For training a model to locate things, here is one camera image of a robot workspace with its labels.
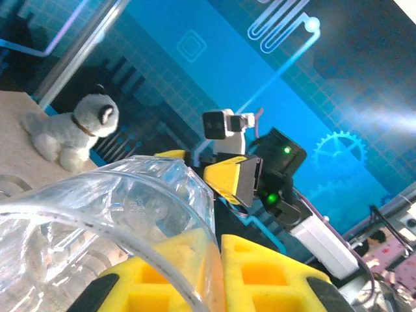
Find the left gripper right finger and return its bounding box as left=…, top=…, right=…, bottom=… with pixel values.
left=220, top=233, right=356, bottom=312

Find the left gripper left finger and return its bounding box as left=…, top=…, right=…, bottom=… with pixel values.
left=66, top=227, right=225, bottom=312

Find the clear plastic cup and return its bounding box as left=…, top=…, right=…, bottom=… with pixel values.
left=0, top=155, right=226, bottom=312

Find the grey white plush dog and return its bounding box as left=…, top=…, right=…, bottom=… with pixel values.
left=21, top=84, right=120, bottom=174

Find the person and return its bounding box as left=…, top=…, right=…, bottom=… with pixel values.
left=354, top=229, right=388, bottom=257

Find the pink patterned cloth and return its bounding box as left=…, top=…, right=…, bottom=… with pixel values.
left=367, top=239, right=416, bottom=289

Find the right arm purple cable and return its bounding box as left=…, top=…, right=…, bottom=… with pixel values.
left=233, top=107, right=378, bottom=287

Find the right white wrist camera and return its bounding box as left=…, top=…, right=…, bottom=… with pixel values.
left=201, top=109, right=257, bottom=156

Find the aluminium frame post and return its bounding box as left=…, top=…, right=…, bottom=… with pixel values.
left=34, top=0, right=131, bottom=110

